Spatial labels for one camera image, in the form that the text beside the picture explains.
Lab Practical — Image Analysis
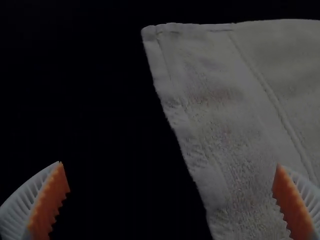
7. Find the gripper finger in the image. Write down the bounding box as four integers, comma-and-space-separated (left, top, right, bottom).
0, 160, 71, 240
271, 163, 320, 240

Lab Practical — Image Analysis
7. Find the pale towel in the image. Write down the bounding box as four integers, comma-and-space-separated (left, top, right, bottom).
140, 18, 320, 240

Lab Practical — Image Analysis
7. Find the black mat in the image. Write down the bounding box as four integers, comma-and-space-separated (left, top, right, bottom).
0, 0, 320, 240

